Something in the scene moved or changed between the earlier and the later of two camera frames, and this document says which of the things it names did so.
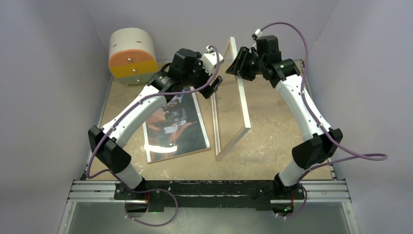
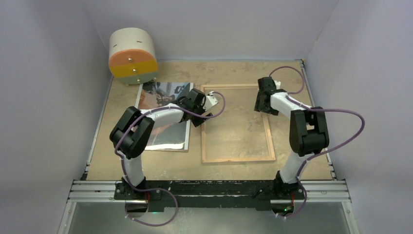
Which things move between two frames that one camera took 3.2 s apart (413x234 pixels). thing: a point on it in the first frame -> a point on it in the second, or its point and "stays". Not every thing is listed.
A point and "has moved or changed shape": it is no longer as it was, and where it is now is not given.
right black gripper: (239, 68) -> (259, 107)
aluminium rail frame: (328, 192) stays
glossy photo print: (176, 129) has moved or changed shape
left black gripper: (207, 90) -> (197, 120)
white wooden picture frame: (217, 156) -> (203, 87)
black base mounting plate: (207, 195) stays
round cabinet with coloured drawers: (133, 57) stays
